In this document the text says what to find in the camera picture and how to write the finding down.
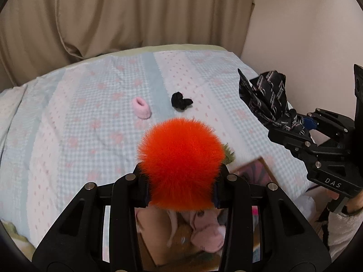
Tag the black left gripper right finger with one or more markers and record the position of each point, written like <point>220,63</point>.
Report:
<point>278,239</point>

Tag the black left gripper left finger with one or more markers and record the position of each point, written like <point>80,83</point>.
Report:
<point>97,230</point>

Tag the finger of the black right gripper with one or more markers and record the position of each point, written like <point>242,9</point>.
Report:
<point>300,146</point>
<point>328,123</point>

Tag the black patterned fabric bag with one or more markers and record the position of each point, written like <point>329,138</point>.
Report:
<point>266,98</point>

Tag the pink cloth with black trim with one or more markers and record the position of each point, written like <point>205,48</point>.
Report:
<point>207,235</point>

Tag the orange fluffy pompom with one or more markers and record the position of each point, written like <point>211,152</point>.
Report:
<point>181,159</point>

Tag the black scrunchie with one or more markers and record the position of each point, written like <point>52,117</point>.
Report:
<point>179,102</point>

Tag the pink fluffy scrunchie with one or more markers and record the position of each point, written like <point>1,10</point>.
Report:
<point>141,108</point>

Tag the magenta zip pouch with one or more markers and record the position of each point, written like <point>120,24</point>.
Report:
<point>255,210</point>

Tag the brown and white plush toy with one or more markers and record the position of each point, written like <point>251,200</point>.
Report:
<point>181,249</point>

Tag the person's right hand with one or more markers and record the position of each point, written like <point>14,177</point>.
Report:
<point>332,195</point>

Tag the white fleece sleeve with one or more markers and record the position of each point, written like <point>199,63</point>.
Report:
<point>342,228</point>

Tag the light blue checkered bedspread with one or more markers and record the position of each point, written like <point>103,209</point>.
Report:
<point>77,124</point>

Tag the beige curtain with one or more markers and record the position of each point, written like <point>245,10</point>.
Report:
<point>39,36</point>

